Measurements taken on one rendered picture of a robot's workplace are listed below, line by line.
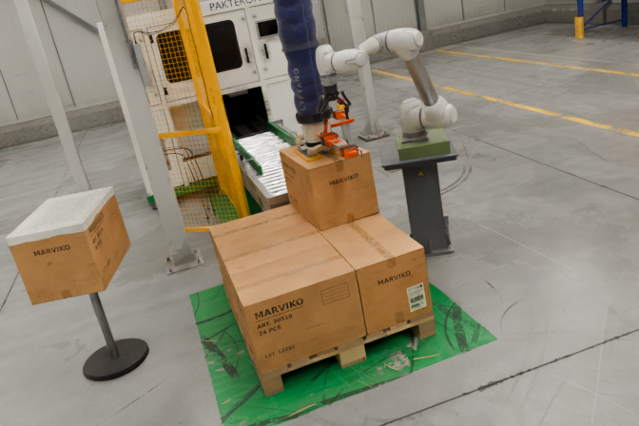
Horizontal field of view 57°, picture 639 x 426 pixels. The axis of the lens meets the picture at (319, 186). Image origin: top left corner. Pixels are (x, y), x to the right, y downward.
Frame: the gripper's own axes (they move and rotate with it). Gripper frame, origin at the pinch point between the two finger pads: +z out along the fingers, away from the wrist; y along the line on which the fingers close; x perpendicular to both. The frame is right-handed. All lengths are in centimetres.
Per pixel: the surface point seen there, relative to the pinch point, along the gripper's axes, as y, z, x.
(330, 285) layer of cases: 33, 72, 49
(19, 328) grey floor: 228, 122, -121
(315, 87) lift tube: 0.1, -14.9, -30.7
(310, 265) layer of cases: 37, 67, 29
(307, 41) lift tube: -1, -42, -31
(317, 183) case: 15.4, 36.3, -9.6
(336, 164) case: 1.7, 28.9, -10.5
